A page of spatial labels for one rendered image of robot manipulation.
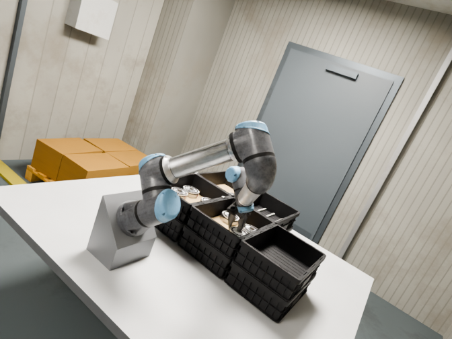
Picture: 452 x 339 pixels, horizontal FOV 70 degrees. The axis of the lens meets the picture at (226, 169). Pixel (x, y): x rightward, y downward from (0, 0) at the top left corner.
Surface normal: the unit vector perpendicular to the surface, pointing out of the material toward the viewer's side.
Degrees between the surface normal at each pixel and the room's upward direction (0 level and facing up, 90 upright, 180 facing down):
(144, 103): 90
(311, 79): 90
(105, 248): 90
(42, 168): 90
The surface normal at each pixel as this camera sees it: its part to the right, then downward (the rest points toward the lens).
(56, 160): -0.38, 0.11
